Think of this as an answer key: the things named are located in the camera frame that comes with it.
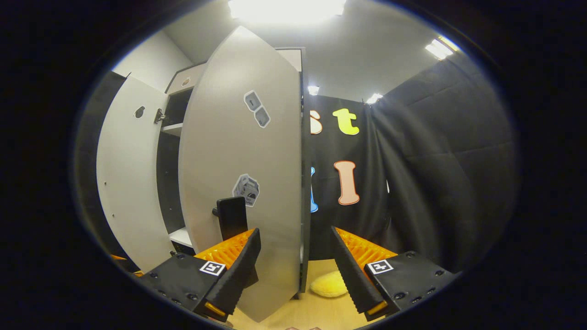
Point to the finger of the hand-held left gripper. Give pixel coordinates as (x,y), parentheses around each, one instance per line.
(118,258)

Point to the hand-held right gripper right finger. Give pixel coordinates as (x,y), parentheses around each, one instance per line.
(351,275)

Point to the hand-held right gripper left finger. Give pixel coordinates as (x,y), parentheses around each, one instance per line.
(240,270)

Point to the white cabinet door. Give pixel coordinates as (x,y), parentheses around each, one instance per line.
(229,151)
(130,183)

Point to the white and grey cabinet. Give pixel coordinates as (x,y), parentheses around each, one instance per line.
(172,183)

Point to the white cabinet shelf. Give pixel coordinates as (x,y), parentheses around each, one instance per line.
(173,129)

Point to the yellow soft toy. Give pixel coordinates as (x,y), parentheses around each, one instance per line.
(328,284)

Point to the black backdrop cloth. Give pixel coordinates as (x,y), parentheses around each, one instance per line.
(435,160)

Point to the ceiling light panel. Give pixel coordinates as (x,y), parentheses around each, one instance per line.
(373,98)
(440,48)
(313,90)
(286,9)

